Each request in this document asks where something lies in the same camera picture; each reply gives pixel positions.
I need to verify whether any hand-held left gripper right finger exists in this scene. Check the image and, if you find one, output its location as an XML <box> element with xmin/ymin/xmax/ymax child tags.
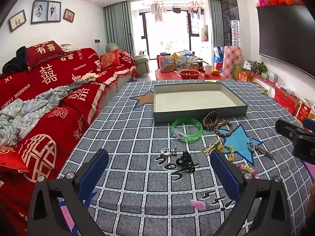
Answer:
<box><xmin>210</xmin><ymin>150</ymin><xmax>299</xmax><ymax>236</ymax></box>

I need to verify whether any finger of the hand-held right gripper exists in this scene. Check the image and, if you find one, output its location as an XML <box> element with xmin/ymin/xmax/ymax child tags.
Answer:
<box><xmin>302</xmin><ymin>118</ymin><xmax>315</xmax><ymax>131</ymax></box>
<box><xmin>275</xmin><ymin>119</ymin><xmax>306</xmax><ymax>142</ymax></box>

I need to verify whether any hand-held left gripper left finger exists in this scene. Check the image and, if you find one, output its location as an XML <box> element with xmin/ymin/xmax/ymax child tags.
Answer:
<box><xmin>27</xmin><ymin>149</ymin><xmax>110</xmax><ymax>236</ymax></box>

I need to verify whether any pastel bead bracelet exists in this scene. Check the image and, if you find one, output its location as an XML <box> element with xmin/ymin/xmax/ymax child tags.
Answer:
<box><xmin>236</xmin><ymin>163</ymin><xmax>259</xmax><ymax>179</ymax></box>

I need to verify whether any black hair claw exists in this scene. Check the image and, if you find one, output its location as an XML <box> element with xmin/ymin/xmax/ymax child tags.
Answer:
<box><xmin>176</xmin><ymin>151</ymin><xmax>196</xmax><ymax>172</ymax></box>

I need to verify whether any wooden bead bracelet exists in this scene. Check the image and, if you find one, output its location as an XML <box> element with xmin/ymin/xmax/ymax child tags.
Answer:
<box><xmin>214</xmin><ymin>121</ymin><xmax>234</xmax><ymax>136</ymax></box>

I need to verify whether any green translucent bangle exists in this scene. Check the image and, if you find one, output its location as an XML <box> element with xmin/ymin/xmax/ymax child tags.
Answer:
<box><xmin>171</xmin><ymin>118</ymin><xmax>203</xmax><ymax>142</ymax></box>

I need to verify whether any brown spiral hair tie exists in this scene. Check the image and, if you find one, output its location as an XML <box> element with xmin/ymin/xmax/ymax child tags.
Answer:
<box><xmin>202</xmin><ymin>110</ymin><xmax>218</xmax><ymax>130</ymax></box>

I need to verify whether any silver heart keychain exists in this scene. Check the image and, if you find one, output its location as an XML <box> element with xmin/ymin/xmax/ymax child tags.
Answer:
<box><xmin>160</xmin><ymin>147</ymin><xmax>178</xmax><ymax>156</ymax></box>

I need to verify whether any shallow grey-green tray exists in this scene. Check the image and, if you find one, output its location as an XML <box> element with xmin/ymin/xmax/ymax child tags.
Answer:
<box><xmin>153</xmin><ymin>82</ymin><xmax>248</xmax><ymax>124</ymax></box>

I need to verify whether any person's right forearm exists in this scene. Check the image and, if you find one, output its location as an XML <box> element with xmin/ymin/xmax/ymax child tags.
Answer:
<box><xmin>306</xmin><ymin>184</ymin><xmax>315</xmax><ymax>224</ymax></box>

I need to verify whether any yellow and red carton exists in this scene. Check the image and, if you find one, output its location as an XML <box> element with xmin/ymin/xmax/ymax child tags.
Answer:
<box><xmin>295</xmin><ymin>101</ymin><xmax>315</xmax><ymax>123</ymax></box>

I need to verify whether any red box with gold pattern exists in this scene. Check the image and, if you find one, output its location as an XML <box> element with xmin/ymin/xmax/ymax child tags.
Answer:
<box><xmin>274</xmin><ymin>88</ymin><xmax>301</xmax><ymax>115</ymax></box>

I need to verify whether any large red round-emblem cushion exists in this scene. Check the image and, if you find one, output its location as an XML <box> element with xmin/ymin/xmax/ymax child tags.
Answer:
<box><xmin>15</xmin><ymin>107</ymin><xmax>82</xmax><ymax>182</ymax></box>

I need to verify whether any grey checked tablecloth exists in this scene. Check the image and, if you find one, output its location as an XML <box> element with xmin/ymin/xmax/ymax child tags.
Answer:
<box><xmin>58</xmin><ymin>79</ymin><xmax>315</xmax><ymax>236</ymax></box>

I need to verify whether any potted green plant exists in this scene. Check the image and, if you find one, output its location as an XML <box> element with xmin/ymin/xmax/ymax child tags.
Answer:
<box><xmin>253</xmin><ymin>61</ymin><xmax>268</xmax><ymax>74</ymax></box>

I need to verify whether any orange-red gift bag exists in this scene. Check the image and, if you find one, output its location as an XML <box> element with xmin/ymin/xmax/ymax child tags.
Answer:
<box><xmin>234</xmin><ymin>66</ymin><xmax>254</xmax><ymax>82</ymax></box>

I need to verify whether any red gold embroidered cushion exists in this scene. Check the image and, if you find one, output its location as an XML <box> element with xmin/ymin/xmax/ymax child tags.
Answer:
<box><xmin>0</xmin><ymin>145</ymin><xmax>30</xmax><ymax>174</ymax></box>

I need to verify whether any tall red patterned gift box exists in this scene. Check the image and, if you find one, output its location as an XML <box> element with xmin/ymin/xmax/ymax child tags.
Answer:
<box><xmin>221</xmin><ymin>45</ymin><xmax>242</xmax><ymax>80</ymax></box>

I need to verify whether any light blue blanket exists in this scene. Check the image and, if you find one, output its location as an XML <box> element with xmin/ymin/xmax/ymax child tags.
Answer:
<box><xmin>0</xmin><ymin>86</ymin><xmax>77</xmax><ymax>148</ymax></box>

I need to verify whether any grey and peach garment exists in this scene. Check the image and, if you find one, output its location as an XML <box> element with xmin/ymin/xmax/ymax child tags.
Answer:
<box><xmin>66</xmin><ymin>72</ymin><xmax>102</xmax><ymax>90</ymax></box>

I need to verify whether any red colander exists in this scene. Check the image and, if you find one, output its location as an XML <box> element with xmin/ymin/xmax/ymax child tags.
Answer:
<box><xmin>179</xmin><ymin>70</ymin><xmax>201</xmax><ymax>79</ymax></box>

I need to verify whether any red covered sofa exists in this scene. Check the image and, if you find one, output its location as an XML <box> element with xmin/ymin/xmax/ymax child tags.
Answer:
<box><xmin>0</xmin><ymin>45</ymin><xmax>138</xmax><ymax>236</ymax></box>

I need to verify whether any red cushion with round pattern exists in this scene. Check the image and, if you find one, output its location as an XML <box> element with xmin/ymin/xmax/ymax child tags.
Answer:
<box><xmin>100</xmin><ymin>49</ymin><xmax>121</xmax><ymax>70</ymax></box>

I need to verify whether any pile of snack packets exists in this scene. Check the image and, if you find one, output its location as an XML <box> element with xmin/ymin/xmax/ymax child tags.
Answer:
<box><xmin>172</xmin><ymin>50</ymin><xmax>205</xmax><ymax>70</ymax></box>

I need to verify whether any pale green recliner chair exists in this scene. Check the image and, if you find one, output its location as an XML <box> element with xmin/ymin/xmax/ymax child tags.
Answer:
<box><xmin>106</xmin><ymin>43</ymin><xmax>150</xmax><ymax>75</ymax></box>

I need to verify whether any clear plastic jar of nuts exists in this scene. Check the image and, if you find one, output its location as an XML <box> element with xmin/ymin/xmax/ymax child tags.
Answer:
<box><xmin>159</xmin><ymin>53</ymin><xmax>174</xmax><ymax>73</ymax></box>

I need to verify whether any dark glass cabinet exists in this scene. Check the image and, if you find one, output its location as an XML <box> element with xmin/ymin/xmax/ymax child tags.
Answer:
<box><xmin>220</xmin><ymin>0</ymin><xmax>240</xmax><ymax>54</ymax></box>

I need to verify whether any grey-green curtain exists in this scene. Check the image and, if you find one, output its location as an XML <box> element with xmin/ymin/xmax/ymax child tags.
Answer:
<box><xmin>209</xmin><ymin>0</ymin><xmax>223</xmax><ymax>52</ymax></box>
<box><xmin>102</xmin><ymin>0</ymin><xmax>136</xmax><ymax>57</ymax></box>

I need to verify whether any red pillow with white characters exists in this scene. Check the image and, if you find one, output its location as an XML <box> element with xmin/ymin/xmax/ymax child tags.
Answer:
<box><xmin>26</xmin><ymin>40</ymin><xmax>67</xmax><ymax>68</ymax></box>

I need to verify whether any black clothing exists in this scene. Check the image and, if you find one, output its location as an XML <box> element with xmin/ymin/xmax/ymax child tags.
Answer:
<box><xmin>2</xmin><ymin>46</ymin><xmax>27</xmax><ymax>73</ymax></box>

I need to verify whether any balcony sliding door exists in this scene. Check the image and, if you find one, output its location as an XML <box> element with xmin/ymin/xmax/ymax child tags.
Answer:
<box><xmin>139</xmin><ymin>8</ymin><xmax>200</xmax><ymax>57</ymax></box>

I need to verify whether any dark framed couple photo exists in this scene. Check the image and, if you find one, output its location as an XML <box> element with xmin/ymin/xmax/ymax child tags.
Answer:
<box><xmin>8</xmin><ymin>9</ymin><xmax>27</xmax><ymax>32</ymax></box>

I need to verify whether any hanging laundry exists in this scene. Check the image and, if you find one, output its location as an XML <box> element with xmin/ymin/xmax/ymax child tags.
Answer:
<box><xmin>143</xmin><ymin>0</ymin><xmax>205</xmax><ymax>21</ymax></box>

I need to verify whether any gold key charm yellow cord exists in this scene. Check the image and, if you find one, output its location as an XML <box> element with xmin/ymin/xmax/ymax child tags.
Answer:
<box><xmin>200</xmin><ymin>139</ymin><xmax>235</xmax><ymax>163</ymax></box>

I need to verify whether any low red wall shelf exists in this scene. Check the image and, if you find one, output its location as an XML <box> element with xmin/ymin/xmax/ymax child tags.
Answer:
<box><xmin>252</xmin><ymin>72</ymin><xmax>293</xmax><ymax>96</ymax></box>

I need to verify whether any wall-mounted television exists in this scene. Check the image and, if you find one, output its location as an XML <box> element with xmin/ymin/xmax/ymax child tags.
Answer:
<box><xmin>257</xmin><ymin>4</ymin><xmax>315</xmax><ymax>65</ymax></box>

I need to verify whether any small red photo frame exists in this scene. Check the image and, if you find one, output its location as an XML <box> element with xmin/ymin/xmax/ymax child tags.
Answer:
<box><xmin>63</xmin><ymin>8</ymin><xmax>75</xmax><ymax>22</ymax></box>

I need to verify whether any double wedding photo frame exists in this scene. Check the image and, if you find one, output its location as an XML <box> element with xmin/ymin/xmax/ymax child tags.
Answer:
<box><xmin>31</xmin><ymin>0</ymin><xmax>61</xmax><ymax>25</ymax></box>

